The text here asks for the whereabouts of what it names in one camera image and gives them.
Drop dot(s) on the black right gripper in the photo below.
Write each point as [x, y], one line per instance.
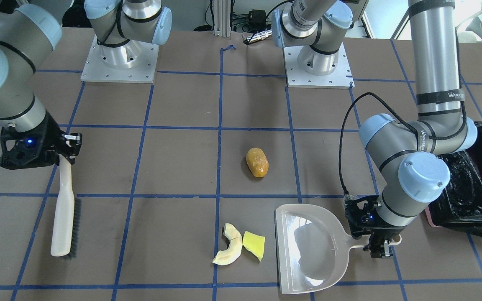
[53, 134]

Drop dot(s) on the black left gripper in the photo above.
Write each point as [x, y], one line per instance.
[378, 239]

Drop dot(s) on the white plastic dustpan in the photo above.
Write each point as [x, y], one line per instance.
[312, 248]

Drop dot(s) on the white hand brush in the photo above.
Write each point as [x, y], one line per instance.
[67, 215]

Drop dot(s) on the yellow sponge piece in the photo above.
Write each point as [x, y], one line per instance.
[255, 244]

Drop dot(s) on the pale curved peel piece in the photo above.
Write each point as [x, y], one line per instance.
[232, 253]

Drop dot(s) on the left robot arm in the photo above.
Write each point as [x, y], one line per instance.
[404, 152]

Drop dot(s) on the pink bin with black bag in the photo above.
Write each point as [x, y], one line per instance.
[459, 207]

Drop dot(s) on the orange potato toy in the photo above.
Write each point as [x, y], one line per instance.
[257, 162]

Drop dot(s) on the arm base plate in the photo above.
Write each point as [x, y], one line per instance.
[307, 69]
[134, 62]

